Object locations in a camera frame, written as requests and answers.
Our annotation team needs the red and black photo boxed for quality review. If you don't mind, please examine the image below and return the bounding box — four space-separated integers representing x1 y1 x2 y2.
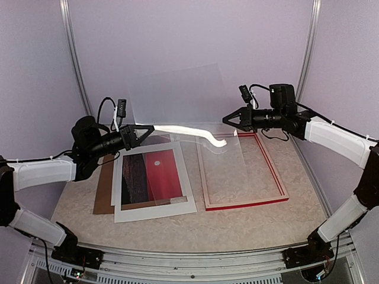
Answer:
121 149 183 209

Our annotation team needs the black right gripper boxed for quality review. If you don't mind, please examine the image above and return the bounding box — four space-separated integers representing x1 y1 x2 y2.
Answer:
224 102 285 132

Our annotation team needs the right aluminium corner post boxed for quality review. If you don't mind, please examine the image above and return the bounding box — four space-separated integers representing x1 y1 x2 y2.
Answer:
296 0 322 102

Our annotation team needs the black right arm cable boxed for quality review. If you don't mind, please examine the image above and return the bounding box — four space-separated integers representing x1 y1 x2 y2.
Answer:
248 84 379 141

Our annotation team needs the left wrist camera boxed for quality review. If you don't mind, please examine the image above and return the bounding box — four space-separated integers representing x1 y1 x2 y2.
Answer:
113 99 127 132

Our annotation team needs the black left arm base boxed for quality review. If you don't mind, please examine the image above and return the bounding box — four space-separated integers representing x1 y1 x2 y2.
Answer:
52 233 104 270

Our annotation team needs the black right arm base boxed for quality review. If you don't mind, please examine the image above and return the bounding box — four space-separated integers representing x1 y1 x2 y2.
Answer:
282 231 334 269

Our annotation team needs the left aluminium corner post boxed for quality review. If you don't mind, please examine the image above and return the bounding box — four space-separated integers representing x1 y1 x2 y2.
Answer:
59 0 94 115

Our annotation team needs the aluminium corner post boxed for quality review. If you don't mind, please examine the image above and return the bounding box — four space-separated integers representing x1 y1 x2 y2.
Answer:
59 0 94 115
296 0 322 102

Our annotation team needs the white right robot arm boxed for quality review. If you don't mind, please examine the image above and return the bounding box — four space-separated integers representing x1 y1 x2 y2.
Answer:
222 103 378 263

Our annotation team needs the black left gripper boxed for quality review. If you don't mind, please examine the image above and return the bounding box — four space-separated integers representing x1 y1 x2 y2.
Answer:
88 124 154 159

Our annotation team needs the wooden picture frame red edge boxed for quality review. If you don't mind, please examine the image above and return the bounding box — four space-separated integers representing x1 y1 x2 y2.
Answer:
196 133 289 211

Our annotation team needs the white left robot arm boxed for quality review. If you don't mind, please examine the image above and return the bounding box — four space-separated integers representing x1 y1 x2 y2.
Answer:
1 124 155 263

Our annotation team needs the aluminium front rail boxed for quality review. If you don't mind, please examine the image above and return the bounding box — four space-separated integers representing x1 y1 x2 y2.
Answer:
19 234 365 283

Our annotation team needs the white photo mat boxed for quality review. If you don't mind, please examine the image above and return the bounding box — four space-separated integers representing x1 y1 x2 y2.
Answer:
111 134 197 223

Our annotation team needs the clear acrylic sheet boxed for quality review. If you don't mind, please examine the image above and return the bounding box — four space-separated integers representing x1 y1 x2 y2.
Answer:
129 64 253 205

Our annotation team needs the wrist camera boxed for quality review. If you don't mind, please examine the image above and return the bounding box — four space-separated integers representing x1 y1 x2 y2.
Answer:
239 85 259 109
113 99 127 132

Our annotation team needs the brown cardboard backing board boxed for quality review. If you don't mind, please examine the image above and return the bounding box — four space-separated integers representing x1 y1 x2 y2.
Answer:
92 154 114 215

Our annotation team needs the white protective film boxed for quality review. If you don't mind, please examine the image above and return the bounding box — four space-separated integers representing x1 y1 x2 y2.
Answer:
153 125 227 148

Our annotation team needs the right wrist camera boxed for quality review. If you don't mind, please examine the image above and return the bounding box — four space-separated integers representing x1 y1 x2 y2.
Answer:
239 85 259 109

